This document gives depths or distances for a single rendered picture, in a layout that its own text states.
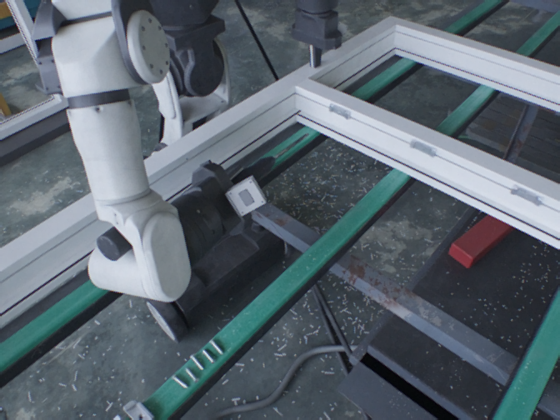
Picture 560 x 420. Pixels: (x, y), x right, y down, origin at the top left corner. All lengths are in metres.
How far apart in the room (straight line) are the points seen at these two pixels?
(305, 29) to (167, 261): 0.63
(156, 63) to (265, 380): 1.20
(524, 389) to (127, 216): 0.53
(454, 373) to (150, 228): 0.66
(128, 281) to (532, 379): 0.52
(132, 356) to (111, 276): 1.10
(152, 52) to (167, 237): 0.20
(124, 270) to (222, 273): 0.99
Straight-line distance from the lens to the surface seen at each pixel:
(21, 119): 2.83
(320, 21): 0.94
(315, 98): 0.92
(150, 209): 0.50
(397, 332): 0.94
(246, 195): 0.63
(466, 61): 1.20
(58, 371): 1.73
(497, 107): 2.21
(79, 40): 0.52
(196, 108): 1.10
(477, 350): 0.69
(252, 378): 1.52
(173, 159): 0.77
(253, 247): 1.57
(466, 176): 0.81
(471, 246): 1.08
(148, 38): 0.50
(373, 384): 0.92
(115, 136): 0.49
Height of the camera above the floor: 1.40
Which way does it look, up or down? 46 degrees down
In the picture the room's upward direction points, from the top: 2 degrees counter-clockwise
